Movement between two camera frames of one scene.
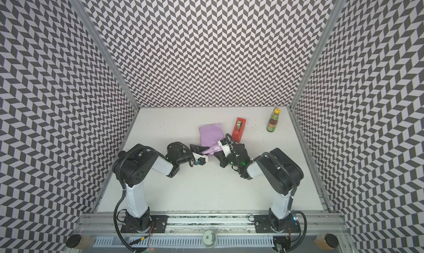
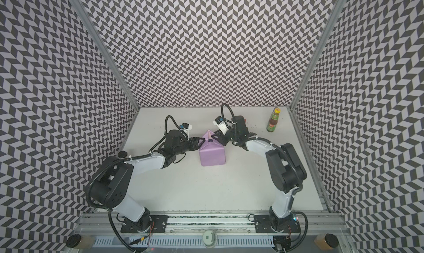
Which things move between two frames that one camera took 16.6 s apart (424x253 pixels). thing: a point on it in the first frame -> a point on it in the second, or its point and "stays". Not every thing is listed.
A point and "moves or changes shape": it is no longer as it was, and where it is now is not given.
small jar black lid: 121,154 stays
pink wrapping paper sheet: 210,135 moves or changes shape
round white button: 210,238 stays
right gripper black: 227,155 -> 226,137
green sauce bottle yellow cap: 274,120 stays
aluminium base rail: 95,223 stays
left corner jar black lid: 73,241 stays
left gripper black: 199,148 -> 195,143
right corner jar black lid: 332,240 stays
